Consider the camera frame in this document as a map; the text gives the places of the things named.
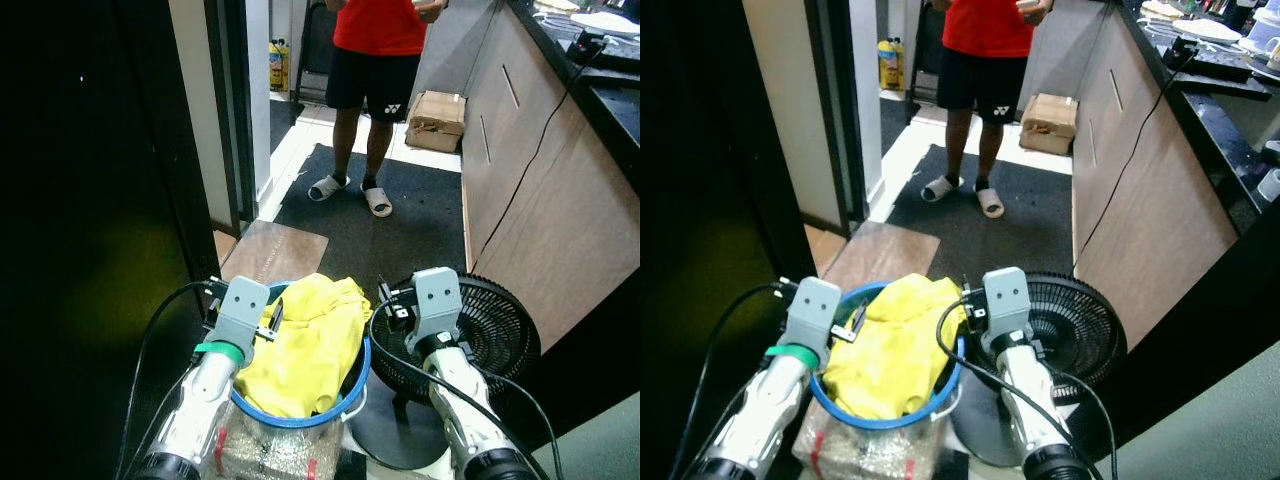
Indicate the white plate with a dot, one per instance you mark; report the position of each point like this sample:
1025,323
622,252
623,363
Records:
605,22
1210,30

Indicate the black power strip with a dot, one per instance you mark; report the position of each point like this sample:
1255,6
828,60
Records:
588,46
1205,60

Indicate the black floor mat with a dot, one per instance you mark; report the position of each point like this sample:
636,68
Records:
1010,240
400,230

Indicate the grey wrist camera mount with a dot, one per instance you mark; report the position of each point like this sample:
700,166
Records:
1007,298
437,300
243,310
812,310

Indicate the white door frame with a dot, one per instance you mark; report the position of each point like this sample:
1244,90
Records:
200,100
790,100

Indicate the person in red shirt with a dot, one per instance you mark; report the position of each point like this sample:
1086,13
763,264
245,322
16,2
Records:
985,50
378,50

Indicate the blue plastic basin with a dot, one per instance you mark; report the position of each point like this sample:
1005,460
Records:
880,424
300,422

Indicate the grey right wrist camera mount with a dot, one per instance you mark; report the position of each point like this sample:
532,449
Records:
1007,298
437,300

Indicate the brown wooden counter cabinet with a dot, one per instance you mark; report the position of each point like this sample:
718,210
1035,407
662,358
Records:
1150,200
560,200

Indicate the bubble wrapped package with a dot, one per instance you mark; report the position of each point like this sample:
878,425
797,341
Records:
860,455
270,450

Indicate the brown cardboard box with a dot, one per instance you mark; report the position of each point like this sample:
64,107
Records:
1048,122
436,120

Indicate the yellow plastic bottle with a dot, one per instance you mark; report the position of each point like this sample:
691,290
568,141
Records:
890,66
278,68

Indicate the white cup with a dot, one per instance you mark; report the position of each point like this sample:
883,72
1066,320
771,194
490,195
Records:
1268,35

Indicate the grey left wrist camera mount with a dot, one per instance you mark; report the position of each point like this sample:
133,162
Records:
243,310
812,310

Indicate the black standing fan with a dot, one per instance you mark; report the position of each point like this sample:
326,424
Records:
495,330
1080,330

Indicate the yellow garment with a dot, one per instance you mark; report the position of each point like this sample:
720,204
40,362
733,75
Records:
890,350
305,350

